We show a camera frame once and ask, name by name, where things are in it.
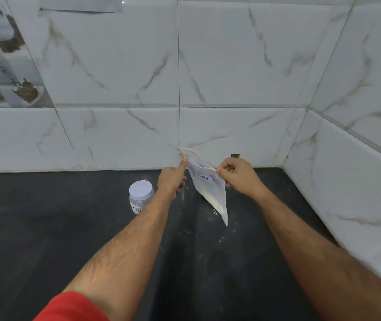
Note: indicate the person's right forearm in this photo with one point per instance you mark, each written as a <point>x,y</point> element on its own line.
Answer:
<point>327,264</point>

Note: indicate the person's right hand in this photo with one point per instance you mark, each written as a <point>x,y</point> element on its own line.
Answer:
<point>240,178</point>

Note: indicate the person's left hand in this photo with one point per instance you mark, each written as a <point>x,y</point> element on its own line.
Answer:
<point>169,180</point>

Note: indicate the clear jar with white lid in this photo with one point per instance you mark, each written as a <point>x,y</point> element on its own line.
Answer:
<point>140,196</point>

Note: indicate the decorative spice picture tile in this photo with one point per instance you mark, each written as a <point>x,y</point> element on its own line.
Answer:
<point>6,53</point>

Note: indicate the clear zip bag of powder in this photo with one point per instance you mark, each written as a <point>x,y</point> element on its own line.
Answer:
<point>210,190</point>

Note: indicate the person's right fingers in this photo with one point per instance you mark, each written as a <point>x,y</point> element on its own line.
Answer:
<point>226,170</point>

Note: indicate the red sleeve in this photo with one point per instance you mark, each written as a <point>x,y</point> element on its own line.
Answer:
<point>73,307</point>

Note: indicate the person's left forearm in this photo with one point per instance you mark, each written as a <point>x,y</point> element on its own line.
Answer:
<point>120,254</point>

